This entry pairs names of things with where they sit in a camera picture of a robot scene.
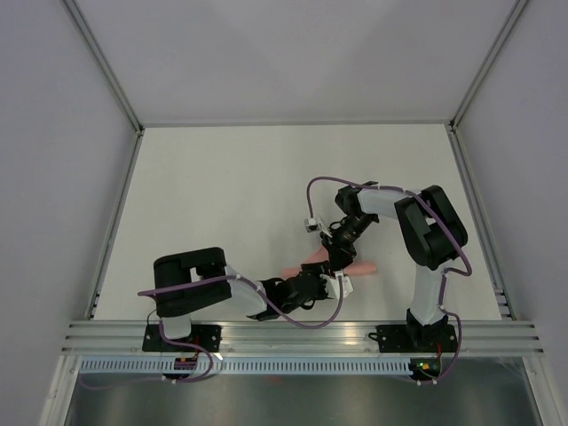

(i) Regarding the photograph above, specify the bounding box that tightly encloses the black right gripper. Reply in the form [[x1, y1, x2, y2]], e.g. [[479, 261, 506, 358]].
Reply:
[[320, 213, 375, 273]]

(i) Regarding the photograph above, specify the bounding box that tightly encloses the pink cloth napkin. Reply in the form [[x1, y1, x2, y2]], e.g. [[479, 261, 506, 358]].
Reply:
[[280, 247, 377, 279]]

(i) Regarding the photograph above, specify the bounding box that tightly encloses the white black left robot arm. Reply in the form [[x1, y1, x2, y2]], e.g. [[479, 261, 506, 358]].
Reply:
[[148, 247, 330, 351]]

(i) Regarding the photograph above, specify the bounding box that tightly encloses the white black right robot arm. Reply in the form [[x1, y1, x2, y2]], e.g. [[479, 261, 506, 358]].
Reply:
[[319, 181, 472, 352]]

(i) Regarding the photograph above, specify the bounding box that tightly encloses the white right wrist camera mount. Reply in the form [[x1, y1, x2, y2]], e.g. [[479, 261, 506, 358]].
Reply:
[[304, 217, 328, 234]]

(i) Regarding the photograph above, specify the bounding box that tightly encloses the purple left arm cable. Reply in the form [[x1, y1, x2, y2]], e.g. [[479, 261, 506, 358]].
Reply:
[[79, 274, 345, 391]]

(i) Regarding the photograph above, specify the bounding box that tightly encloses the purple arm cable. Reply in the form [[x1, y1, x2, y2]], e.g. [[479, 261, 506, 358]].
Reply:
[[79, 274, 345, 391], [305, 176, 472, 387]]

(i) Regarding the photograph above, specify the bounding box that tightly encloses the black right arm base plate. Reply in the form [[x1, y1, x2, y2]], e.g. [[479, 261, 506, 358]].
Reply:
[[367, 324, 458, 354]]

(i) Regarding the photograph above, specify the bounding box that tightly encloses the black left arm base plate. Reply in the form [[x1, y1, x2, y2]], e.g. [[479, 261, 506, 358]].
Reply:
[[142, 324, 222, 353]]

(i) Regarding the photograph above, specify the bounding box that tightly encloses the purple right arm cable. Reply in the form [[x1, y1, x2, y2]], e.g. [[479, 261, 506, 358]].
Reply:
[[305, 176, 472, 387]]

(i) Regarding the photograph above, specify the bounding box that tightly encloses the aluminium right side rail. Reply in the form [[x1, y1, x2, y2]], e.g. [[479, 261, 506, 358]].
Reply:
[[445, 122, 517, 321]]

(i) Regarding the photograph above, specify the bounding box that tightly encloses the aluminium rail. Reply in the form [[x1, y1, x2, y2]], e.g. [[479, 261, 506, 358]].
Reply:
[[445, 122, 517, 321], [83, 128, 145, 320], [60, 320, 544, 358]]

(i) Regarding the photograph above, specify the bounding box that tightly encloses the aluminium left side rail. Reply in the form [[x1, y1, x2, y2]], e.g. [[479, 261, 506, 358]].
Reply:
[[83, 128, 145, 320]]

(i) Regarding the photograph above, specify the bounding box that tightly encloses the aluminium front rail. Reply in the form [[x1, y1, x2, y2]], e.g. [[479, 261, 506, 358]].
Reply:
[[60, 320, 544, 358]]

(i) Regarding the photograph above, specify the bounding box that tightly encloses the white slotted cable duct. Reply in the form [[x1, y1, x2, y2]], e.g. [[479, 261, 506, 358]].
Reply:
[[80, 357, 411, 375]]

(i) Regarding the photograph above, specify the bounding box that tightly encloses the aluminium right corner post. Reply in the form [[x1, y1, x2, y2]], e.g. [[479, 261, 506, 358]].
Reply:
[[446, 0, 531, 132]]

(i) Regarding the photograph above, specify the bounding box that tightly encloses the aluminium corner post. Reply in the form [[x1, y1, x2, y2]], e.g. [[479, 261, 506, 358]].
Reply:
[[446, 0, 531, 132], [60, 0, 144, 135]]

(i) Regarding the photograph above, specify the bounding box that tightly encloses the aluminium left corner post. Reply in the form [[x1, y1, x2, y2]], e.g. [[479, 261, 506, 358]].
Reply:
[[60, 0, 144, 135]]

